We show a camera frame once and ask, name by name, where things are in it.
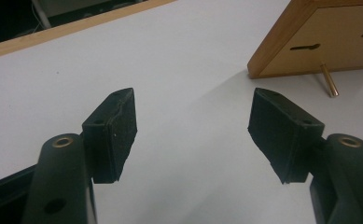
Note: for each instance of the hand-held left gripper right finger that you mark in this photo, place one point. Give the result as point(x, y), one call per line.
point(282, 137)

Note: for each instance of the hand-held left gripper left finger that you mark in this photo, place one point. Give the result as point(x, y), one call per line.
point(114, 140)

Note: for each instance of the wooden peg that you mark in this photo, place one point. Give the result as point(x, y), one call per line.
point(330, 82)

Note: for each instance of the wooden photo frame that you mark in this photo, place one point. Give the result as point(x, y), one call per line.
point(334, 28)

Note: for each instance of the white paper sheet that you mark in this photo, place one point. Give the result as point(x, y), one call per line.
point(185, 77)

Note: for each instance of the grey metal stand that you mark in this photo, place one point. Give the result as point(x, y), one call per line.
point(41, 14)

